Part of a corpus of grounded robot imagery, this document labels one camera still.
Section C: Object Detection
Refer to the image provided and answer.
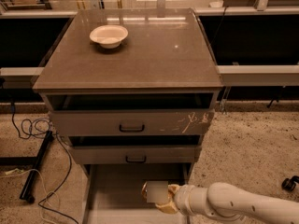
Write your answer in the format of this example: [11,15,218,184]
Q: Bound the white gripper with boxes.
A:
[155,184,195,215]

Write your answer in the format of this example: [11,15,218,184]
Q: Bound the crushed orange can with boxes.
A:
[141,181,168,203]

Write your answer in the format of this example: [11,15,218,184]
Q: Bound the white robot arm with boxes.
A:
[156,182,299,224]

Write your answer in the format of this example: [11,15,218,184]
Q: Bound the middle grey drawer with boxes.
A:
[68,145,201,164]

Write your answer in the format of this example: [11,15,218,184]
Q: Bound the grey drawer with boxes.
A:
[49,109,214,136]
[68,145,201,164]
[82,163,192,224]

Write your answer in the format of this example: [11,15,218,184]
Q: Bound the bottom grey drawer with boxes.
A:
[82,163,192,224]

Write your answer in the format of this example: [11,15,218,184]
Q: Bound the top grey drawer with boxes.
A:
[49,109,214,136]

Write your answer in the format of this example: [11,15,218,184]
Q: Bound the grey drawer cabinet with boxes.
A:
[32,8,223,224]

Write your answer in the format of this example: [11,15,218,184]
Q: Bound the black caster wheel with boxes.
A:
[281,175,299,191]

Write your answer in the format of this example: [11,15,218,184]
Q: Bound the black metal stand leg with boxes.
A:
[0,131,54,203]

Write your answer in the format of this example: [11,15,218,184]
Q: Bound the white paper bowl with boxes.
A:
[90,25,128,49]

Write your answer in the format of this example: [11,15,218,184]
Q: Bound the black floor cable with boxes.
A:
[8,100,80,224]

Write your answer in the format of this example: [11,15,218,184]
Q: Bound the white floor cable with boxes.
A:
[0,167,61,224]

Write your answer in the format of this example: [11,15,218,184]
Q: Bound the left grey metal rail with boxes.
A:
[0,67,43,89]

